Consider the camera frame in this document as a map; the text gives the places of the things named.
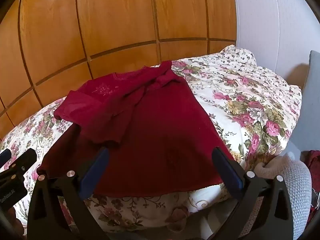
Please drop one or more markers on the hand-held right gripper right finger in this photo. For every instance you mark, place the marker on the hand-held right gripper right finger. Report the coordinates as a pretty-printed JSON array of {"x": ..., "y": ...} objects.
[{"x": 228, "y": 173}]

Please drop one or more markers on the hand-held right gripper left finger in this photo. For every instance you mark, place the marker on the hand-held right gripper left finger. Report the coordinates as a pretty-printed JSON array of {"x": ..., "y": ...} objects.
[{"x": 93, "y": 173}]

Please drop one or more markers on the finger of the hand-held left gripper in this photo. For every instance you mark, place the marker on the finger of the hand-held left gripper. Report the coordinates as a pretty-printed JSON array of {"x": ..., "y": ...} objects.
[
  {"x": 4, "y": 156},
  {"x": 25, "y": 158}
]

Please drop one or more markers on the dark red shirt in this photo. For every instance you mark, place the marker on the dark red shirt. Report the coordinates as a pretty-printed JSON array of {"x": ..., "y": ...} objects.
[{"x": 150, "y": 130}]

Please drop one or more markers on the white knitted cloth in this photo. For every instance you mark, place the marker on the white knitted cloth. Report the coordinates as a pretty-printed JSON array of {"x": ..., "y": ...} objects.
[{"x": 295, "y": 180}]

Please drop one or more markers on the floral bedspread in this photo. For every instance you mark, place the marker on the floral bedspread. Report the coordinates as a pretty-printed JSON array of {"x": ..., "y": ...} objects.
[{"x": 250, "y": 92}]

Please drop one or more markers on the dark red patterned cloth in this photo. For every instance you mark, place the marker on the dark red patterned cloth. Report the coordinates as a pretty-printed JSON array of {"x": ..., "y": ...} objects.
[{"x": 315, "y": 161}]

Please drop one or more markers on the grey padded panel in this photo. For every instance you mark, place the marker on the grey padded panel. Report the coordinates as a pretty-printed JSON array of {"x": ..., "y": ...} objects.
[{"x": 312, "y": 92}]

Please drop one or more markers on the wooden wardrobe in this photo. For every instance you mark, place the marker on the wooden wardrobe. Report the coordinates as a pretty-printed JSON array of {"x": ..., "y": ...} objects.
[{"x": 112, "y": 17}]

